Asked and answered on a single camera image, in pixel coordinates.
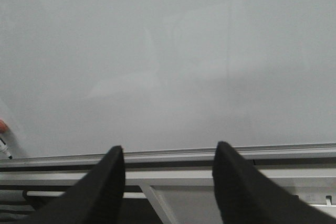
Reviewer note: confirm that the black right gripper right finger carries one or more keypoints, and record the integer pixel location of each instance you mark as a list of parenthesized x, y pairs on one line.
[(244, 195)]

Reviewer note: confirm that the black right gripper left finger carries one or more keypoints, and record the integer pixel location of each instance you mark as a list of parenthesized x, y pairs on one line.
[(96, 198)]

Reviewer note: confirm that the white whiteboard marker pen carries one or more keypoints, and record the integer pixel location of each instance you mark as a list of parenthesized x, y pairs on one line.
[(4, 149)]

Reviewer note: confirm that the white metal rack frame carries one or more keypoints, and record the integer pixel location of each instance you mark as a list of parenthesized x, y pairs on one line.
[(186, 196)]

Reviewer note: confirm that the white whiteboard with aluminium frame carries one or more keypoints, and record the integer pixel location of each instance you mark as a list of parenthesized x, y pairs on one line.
[(166, 76)]

